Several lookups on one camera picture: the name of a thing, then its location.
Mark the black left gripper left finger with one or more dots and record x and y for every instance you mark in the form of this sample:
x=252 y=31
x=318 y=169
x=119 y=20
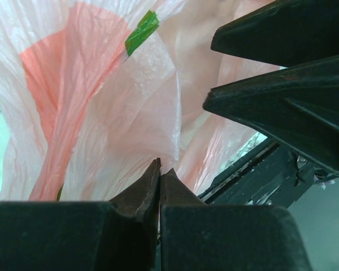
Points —
x=118 y=234

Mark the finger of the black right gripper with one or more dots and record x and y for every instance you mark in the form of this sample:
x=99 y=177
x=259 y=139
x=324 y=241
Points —
x=297 y=107
x=284 y=33

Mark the pink plastic bag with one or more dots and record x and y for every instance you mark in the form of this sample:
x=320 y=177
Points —
x=92 y=91

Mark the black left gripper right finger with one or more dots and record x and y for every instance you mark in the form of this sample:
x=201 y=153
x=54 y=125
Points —
x=197 y=236

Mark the black mounting rail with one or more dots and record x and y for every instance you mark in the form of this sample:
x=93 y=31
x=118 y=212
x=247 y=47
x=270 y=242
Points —
x=268 y=174

